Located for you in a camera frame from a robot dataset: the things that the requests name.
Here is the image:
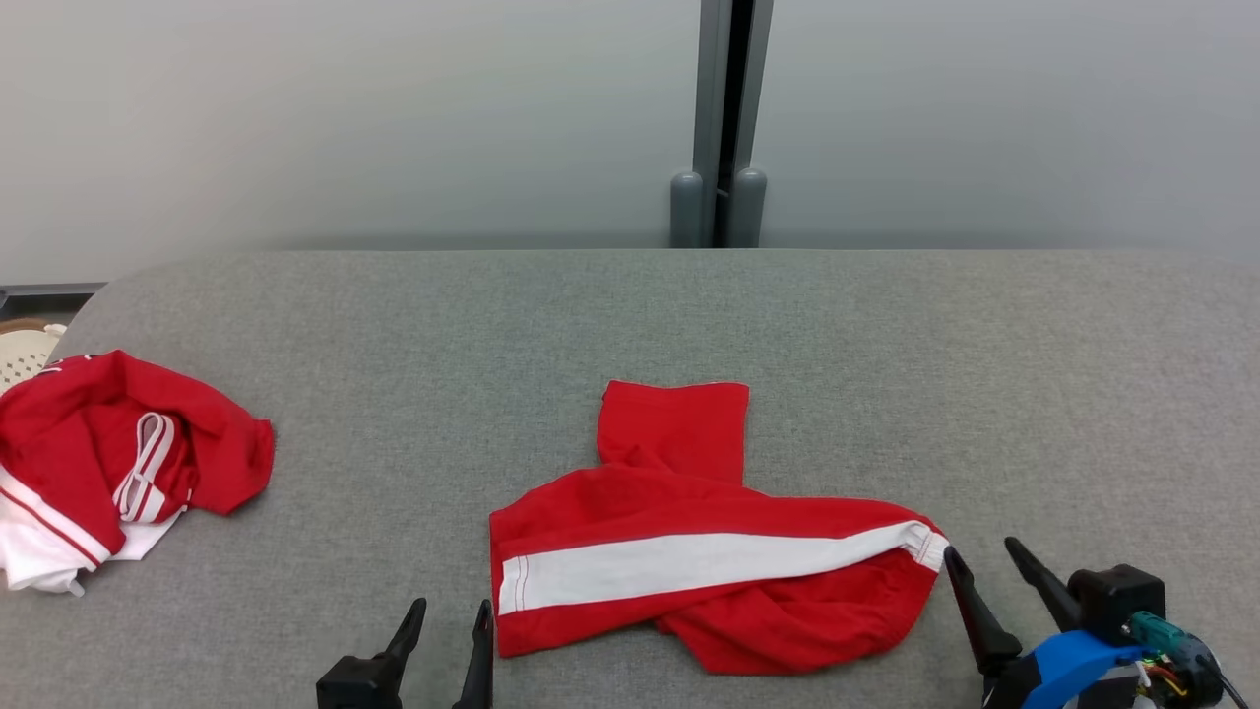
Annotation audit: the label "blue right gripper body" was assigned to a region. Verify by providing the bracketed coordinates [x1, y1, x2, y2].
[981, 630, 1149, 709]

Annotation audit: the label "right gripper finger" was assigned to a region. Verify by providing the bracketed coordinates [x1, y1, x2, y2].
[1003, 536, 1084, 633]
[942, 546, 1025, 677]

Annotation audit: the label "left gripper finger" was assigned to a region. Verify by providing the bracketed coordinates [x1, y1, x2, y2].
[453, 598, 495, 709]
[382, 597, 428, 682]

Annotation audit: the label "red shorts with white stripe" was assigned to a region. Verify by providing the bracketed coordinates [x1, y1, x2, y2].
[489, 380, 951, 677]

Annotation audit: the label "red and white shirt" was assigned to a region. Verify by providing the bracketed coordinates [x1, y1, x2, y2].
[0, 350, 276, 596]

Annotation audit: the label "white perforated laundry basket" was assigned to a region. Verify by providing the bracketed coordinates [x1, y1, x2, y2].
[0, 318, 68, 395]

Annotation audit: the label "dark grey baseboard strip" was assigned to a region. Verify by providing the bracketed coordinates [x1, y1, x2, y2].
[0, 284, 107, 321]

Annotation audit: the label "black cable with teal connector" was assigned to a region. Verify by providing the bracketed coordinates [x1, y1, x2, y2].
[1126, 612, 1253, 709]

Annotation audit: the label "small coloured wire bundle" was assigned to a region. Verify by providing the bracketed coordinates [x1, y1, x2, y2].
[1140, 660, 1198, 706]

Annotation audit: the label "grey cylindrical post foot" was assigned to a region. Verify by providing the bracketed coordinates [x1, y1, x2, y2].
[670, 169, 705, 249]
[728, 167, 768, 249]

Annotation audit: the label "grey partition frame post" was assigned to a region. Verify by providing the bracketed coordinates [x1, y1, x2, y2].
[692, 0, 775, 248]

